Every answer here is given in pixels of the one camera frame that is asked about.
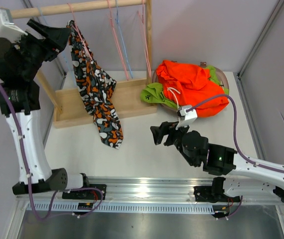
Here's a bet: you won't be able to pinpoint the patterned black orange shorts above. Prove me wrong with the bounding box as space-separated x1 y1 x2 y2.
66 20 124 149

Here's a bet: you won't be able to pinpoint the white slotted cable duct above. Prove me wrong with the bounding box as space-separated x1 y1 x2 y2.
27 202 230 215

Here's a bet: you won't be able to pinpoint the blue wire hanger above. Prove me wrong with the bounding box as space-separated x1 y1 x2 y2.
115 0 133 78

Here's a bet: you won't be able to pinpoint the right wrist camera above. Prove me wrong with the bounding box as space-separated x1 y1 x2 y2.
176 105 198 129

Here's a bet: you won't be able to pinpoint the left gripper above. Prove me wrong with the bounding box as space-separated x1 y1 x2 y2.
15 18 72 79

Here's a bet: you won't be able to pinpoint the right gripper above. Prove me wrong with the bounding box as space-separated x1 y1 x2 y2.
150 119 196 166

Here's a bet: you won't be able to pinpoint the wooden clothes rack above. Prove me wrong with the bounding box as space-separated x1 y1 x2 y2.
11 0 157 128

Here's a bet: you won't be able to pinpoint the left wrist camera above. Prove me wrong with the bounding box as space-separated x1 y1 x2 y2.
0 7 28 42

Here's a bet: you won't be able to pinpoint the blue hanger of orange shorts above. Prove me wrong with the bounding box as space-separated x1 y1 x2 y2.
37 7 70 76

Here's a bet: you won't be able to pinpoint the aluminium mounting rail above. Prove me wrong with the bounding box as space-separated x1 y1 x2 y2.
16 175 284 207

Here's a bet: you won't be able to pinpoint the pink plastic basket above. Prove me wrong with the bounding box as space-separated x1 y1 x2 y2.
151 67 229 112

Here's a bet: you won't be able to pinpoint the pink hanger of green shorts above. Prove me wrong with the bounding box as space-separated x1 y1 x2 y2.
107 0 129 81

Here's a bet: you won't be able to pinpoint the pink wire hanger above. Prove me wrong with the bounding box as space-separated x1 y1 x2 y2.
137 0 151 78

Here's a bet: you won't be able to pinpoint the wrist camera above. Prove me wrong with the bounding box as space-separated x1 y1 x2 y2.
0 7 28 42
176 105 198 129

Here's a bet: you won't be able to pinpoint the lime green shorts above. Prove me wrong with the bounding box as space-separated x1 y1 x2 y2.
140 62 218 109

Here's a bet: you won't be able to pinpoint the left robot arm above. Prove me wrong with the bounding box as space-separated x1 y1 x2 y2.
0 20 91 199

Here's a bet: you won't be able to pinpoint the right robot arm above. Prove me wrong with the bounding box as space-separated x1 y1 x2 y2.
150 121 284 203

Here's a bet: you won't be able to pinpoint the pink hanger of patterned shorts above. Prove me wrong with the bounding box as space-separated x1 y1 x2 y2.
67 3 93 60

